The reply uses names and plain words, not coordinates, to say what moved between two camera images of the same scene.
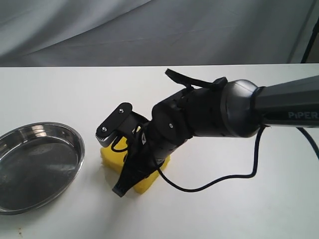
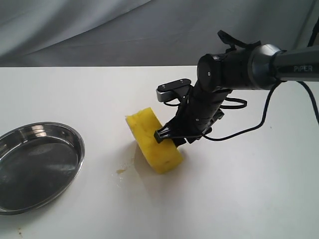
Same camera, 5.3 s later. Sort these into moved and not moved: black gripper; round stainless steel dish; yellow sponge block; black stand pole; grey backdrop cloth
Moved: yellow sponge block; black gripper
Not moved: black stand pole; grey backdrop cloth; round stainless steel dish
